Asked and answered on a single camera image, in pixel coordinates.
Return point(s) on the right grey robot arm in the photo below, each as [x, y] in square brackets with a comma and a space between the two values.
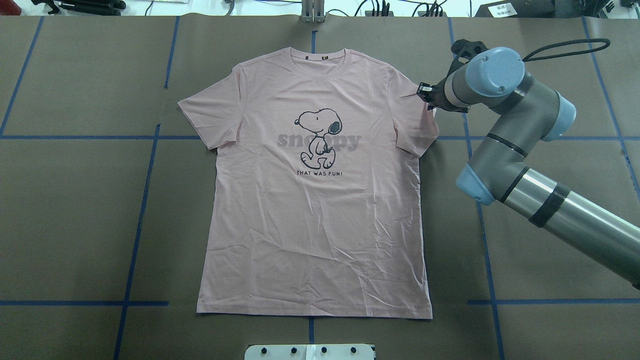
[528, 112]

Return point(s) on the black equipment box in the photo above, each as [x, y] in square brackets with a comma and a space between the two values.
[551, 9]

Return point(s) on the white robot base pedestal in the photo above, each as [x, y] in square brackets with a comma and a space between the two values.
[332, 351]

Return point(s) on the black folded tripod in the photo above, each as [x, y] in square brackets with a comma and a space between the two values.
[92, 7]

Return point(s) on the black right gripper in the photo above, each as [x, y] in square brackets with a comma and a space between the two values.
[437, 91]

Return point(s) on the pink Snoopy t-shirt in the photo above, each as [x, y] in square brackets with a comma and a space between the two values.
[317, 204]

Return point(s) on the aluminium frame post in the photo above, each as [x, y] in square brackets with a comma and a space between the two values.
[313, 11]

